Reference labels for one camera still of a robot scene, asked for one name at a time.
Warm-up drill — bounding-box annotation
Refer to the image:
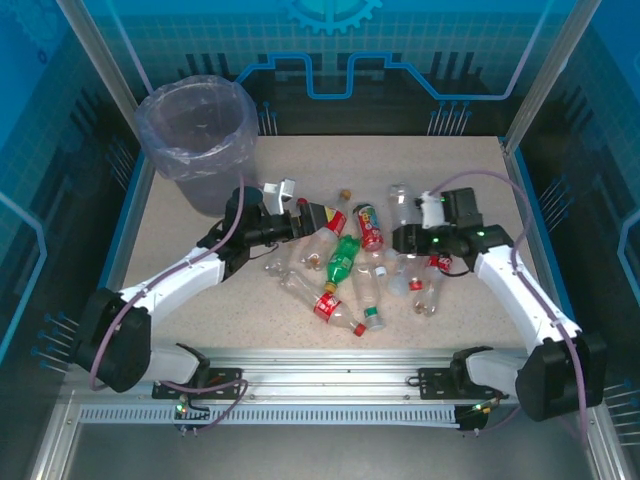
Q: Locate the cola bottle brown cap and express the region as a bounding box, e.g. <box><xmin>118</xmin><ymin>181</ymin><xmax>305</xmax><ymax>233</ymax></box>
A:
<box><xmin>298</xmin><ymin>188</ymin><xmax>351</xmax><ymax>272</ymax></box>

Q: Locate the cola bottle red cap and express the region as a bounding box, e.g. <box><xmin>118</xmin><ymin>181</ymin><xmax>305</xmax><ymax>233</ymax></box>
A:
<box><xmin>279</xmin><ymin>272</ymin><xmax>368</xmax><ymax>337</ymax></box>
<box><xmin>262</xmin><ymin>197</ymin><xmax>309</xmax><ymax>276</ymax></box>

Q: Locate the red colourful label bottle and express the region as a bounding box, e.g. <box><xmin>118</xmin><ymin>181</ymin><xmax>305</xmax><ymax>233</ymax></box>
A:
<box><xmin>352</xmin><ymin>202</ymin><xmax>386</xmax><ymax>251</ymax></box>

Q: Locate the large clear ribbed bottle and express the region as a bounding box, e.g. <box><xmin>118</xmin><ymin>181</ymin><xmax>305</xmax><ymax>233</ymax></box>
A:
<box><xmin>388</xmin><ymin>182</ymin><xmax>419</xmax><ymax>229</ymax></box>

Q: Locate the white bottle red cap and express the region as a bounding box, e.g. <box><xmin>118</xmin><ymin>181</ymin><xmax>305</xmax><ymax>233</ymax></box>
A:
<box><xmin>387</xmin><ymin>272</ymin><xmax>421</xmax><ymax>300</ymax></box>

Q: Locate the green plastic bottle yellow cap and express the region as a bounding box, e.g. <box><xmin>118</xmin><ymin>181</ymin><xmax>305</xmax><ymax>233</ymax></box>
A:
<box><xmin>323</xmin><ymin>234</ymin><xmax>362</xmax><ymax>295</ymax></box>

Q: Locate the cola bottle without cap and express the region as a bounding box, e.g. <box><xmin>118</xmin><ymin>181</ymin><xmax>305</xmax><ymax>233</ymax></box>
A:
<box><xmin>410</xmin><ymin>253</ymin><xmax>455</xmax><ymax>318</ymax></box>

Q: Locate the clear bottle green white cap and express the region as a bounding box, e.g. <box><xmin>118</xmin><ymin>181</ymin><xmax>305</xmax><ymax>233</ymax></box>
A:
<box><xmin>351</xmin><ymin>264</ymin><xmax>386</xmax><ymax>332</ymax></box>

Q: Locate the grey translucent plastic bin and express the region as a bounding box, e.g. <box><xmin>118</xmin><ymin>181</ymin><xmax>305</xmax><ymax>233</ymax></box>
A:
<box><xmin>139</xmin><ymin>79</ymin><xmax>260</xmax><ymax>218</ymax></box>

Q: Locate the black connector with LED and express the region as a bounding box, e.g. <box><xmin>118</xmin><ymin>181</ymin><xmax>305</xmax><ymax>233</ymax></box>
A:
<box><xmin>173</xmin><ymin>397</ymin><xmax>214</xmax><ymax>437</ymax></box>
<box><xmin>457</xmin><ymin>399</ymin><xmax>501</xmax><ymax>437</ymax></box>

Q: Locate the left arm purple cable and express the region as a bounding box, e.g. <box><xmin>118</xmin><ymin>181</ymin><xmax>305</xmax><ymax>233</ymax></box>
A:
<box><xmin>88</xmin><ymin>174</ymin><xmax>250</xmax><ymax>434</ymax></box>

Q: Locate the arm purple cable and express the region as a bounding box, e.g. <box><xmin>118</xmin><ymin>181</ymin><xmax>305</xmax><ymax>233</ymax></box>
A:
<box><xmin>88</xmin><ymin>174</ymin><xmax>250</xmax><ymax>434</ymax></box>
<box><xmin>432</xmin><ymin>169</ymin><xmax>592</xmax><ymax>444</ymax></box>

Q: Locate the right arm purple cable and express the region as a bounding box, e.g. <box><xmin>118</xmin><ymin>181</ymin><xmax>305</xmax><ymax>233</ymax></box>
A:
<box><xmin>432</xmin><ymin>169</ymin><xmax>592</xmax><ymax>444</ymax></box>

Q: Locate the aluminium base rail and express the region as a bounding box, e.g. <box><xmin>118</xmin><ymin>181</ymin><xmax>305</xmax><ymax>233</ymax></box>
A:
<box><xmin>64</xmin><ymin>347</ymin><xmax>599</xmax><ymax>407</ymax></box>

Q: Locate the white slotted cable duct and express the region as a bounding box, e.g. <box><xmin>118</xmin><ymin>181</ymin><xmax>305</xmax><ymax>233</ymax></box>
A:
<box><xmin>78</xmin><ymin>403</ymin><xmax>462</xmax><ymax>427</ymax></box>

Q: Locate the aluminium frame post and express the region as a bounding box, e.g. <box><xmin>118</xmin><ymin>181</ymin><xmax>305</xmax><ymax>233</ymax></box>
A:
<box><xmin>502</xmin><ymin>0</ymin><xmax>604</xmax><ymax>147</ymax></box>
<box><xmin>55</xmin><ymin>0</ymin><xmax>155</xmax><ymax>114</ymax></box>

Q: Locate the aluminium lower frame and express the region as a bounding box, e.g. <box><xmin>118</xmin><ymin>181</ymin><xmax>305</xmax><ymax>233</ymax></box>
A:
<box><xmin>27</xmin><ymin>389</ymin><xmax>624</xmax><ymax>480</ymax></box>

